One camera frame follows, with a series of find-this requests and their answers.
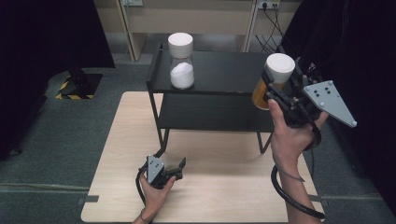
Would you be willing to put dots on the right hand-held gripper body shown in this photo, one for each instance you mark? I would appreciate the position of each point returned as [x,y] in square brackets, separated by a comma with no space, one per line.
[327,99]

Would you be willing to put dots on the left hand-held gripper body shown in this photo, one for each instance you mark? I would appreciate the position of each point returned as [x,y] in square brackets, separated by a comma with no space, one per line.
[154,171]

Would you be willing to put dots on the jar of orange contents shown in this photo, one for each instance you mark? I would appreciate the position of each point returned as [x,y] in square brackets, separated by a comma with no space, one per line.
[280,67]

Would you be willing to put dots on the black two-tier shelf rack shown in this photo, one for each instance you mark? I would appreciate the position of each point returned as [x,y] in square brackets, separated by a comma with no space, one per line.
[224,73]

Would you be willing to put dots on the jar of white powder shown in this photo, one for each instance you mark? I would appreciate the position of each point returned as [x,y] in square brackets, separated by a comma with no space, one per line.
[182,74]

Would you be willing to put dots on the person's left hand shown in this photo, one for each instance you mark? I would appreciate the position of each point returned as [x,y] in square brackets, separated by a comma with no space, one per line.
[153,199]

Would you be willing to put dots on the person's right hand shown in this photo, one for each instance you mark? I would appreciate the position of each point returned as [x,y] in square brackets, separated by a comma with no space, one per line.
[289,143]

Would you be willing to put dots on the black curtain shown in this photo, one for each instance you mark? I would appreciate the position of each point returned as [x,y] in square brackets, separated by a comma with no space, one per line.
[37,46]
[367,62]

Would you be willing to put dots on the grey floor tape piece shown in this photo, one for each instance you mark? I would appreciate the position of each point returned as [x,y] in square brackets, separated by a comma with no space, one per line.
[88,199]
[323,202]

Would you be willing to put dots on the black stand base striped tape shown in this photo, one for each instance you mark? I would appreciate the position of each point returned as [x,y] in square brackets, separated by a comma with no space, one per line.
[82,85]

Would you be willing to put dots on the white wall socket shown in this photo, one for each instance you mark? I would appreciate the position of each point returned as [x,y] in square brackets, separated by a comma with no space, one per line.
[133,2]
[269,3]

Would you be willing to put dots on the beige wooden desk frame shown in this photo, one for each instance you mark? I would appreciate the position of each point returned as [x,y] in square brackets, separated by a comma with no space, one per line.
[218,18]

